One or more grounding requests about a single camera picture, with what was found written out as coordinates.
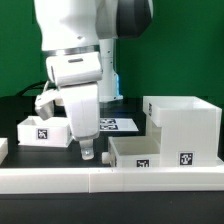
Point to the white drawer cabinet frame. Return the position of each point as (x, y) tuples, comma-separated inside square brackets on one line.
[(185, 129)]

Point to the marker tag sheet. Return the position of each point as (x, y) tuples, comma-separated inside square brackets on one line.
[(118, 124)]

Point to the white right fence wall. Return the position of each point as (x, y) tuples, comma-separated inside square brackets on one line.
[(219, 162)]

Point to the white front fence wall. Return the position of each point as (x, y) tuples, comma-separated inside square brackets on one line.
[(94, 180)]

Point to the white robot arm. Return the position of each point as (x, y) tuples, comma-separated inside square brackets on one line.
[(78, 40)]

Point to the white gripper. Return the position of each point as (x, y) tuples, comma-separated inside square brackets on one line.
[(76, 77)]

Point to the white front drawer box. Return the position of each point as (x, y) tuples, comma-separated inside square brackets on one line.
[(134, 151)]

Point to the white left fence wall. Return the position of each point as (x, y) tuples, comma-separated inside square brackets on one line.
[(3, 149)]

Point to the white drawer box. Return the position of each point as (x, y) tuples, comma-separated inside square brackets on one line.
[(54, 132), (134, 151)]

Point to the white fence wall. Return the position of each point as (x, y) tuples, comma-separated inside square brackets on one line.
[(94, 180), (219, 162), (3, 149)]

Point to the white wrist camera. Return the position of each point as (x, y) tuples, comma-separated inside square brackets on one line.
[(44, 103)]

